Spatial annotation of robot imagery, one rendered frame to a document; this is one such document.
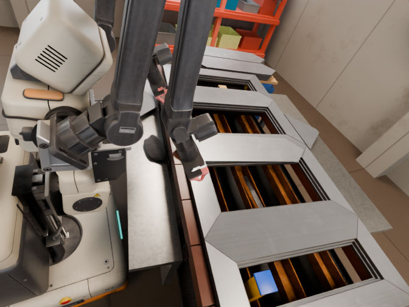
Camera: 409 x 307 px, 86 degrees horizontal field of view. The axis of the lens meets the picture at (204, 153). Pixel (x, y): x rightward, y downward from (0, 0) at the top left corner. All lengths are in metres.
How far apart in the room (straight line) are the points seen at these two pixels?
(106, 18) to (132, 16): 0.45
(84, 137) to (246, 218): 0.63
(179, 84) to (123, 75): 0.11
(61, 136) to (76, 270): 0.94
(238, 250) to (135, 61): 0.66
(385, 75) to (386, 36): 0.45
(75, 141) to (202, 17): 0.34
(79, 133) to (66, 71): 0.15
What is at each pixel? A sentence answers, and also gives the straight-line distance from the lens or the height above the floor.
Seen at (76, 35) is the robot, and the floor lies 1.36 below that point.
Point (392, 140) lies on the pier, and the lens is 3.24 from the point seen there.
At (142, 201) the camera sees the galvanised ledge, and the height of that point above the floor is 0.68.
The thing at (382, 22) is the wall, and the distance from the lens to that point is 3.71.
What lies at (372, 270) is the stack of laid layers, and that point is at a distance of 1.16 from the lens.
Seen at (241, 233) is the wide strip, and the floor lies 0.86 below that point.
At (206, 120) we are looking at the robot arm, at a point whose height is 1.22.
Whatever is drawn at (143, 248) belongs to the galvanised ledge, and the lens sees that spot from 0.96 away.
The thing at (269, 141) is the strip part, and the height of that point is 0.86.
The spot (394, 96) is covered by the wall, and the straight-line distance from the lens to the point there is 3.50.
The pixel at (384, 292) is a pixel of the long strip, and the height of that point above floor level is 0.85.
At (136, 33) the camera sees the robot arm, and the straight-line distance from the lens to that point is 0.42.
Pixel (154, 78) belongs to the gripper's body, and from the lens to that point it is 0.97.
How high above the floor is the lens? 1.58
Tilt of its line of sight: 45 degrees down
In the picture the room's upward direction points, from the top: 20 degrees clockwise
